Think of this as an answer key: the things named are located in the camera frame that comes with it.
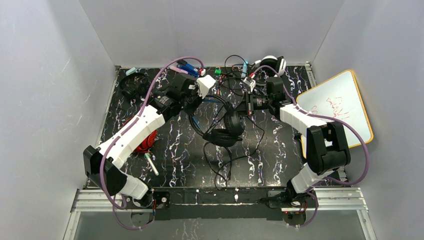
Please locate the white green marker pen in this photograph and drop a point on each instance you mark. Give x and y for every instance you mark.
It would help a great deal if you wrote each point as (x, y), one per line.
(151, 163)

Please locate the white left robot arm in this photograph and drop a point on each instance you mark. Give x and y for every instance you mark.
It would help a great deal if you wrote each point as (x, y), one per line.
(103, 163)

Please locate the yellow framed whiteboard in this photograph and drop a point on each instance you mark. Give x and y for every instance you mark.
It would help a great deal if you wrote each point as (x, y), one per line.
(339, 97)

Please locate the pink marker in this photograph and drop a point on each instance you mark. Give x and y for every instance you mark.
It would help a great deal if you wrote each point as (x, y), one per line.
(178, 70)

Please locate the light blue marker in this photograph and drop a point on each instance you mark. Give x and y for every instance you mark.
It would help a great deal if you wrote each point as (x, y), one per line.
(244, 70)

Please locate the white headphones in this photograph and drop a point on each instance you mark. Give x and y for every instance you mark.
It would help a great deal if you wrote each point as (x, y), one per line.
(276, 63)

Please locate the red headphones with cable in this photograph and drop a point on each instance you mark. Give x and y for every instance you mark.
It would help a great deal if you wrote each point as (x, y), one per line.
(145, 140)

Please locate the mint eraser block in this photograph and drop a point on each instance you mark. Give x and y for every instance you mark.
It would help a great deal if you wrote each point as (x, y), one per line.
(131, 71)

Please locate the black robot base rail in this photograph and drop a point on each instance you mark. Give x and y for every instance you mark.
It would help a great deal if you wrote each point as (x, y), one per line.
(210, 203)

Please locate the blue stapler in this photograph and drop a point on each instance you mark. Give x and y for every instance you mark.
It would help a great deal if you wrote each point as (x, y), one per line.
(190, 69)

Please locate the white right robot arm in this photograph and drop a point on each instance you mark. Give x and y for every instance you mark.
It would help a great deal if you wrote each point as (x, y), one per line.
(326, 142)

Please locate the blue black headphones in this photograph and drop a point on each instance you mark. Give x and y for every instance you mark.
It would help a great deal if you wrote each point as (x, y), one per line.
(224, 133)

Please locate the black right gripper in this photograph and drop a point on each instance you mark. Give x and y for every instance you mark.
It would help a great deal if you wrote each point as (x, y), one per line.
(248, 103)

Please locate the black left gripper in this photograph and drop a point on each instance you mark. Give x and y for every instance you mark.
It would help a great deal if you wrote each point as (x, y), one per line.
(193, 100)

